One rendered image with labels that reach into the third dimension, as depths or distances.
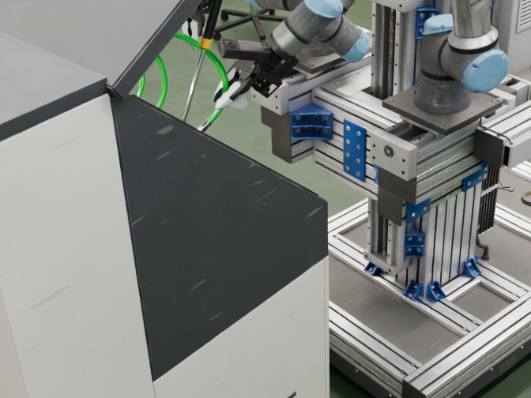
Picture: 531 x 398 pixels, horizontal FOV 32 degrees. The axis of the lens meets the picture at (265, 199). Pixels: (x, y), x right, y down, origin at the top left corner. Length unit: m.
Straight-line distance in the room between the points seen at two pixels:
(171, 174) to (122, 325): 0.32
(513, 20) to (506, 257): 0.92
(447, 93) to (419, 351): 0.88
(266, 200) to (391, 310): 1.12
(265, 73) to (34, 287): 0.74
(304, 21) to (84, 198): 0.66
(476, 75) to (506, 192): 1.48
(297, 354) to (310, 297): 0.16
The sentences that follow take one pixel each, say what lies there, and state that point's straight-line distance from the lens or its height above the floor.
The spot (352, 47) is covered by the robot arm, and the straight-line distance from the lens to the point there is 2.07.
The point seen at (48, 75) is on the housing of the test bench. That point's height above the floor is 1.50.
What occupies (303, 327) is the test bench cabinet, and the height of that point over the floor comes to 0.63.
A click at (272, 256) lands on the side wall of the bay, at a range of 2.11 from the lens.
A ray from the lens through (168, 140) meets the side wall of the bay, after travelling 1.73.
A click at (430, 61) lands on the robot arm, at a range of 2.38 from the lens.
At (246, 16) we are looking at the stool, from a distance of 5.54.
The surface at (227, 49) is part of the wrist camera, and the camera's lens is 2.01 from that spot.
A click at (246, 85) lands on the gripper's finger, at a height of 1.26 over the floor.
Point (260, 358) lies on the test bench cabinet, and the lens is 2.25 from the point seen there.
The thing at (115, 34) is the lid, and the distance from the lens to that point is 1.66.
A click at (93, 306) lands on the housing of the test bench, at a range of 1.76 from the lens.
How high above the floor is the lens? 2.16
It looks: 33 degrees down
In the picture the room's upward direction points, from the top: 3 degrees counter-clockwise
